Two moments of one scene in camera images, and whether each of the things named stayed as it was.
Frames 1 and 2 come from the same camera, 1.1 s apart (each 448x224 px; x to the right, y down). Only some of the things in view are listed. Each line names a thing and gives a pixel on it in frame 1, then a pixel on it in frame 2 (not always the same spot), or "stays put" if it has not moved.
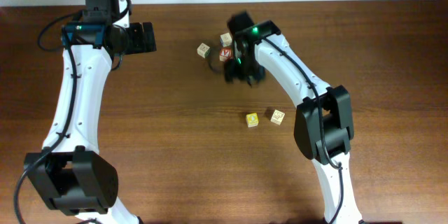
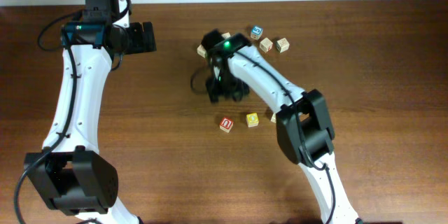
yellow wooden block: x=252 y=120 stays put
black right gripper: x=232 y=76 → x=215 y=94
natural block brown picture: x=277 y=117 stays put
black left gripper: x=138 y=45 stays put
